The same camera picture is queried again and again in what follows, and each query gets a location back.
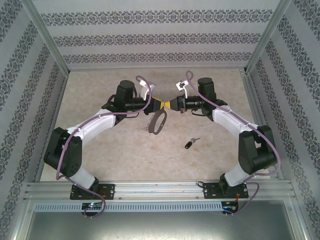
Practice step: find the aluminium mounting rail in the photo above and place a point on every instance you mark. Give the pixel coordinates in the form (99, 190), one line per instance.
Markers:
(160, 190)

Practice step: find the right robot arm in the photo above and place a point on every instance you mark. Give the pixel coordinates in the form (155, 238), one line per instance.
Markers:
(230, 120)

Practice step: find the grey metal keyring holder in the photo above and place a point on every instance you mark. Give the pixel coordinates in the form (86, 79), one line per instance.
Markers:
(152, 123)

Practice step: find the grey sheet metal panel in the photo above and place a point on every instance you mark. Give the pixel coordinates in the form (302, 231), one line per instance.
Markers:
(160, 225)

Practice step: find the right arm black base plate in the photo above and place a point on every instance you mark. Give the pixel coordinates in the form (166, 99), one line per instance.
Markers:
(212, 191)

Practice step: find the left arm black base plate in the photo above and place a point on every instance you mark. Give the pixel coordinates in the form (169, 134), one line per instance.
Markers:
(107, 191)

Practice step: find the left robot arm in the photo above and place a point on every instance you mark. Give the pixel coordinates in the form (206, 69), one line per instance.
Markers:
(100, 122)

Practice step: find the aluminium frame post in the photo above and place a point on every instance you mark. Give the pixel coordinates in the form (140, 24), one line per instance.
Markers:
(267, 37)
(46, 37)

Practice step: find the key with black fob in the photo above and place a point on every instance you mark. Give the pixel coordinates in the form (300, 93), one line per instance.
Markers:
(188, 145)

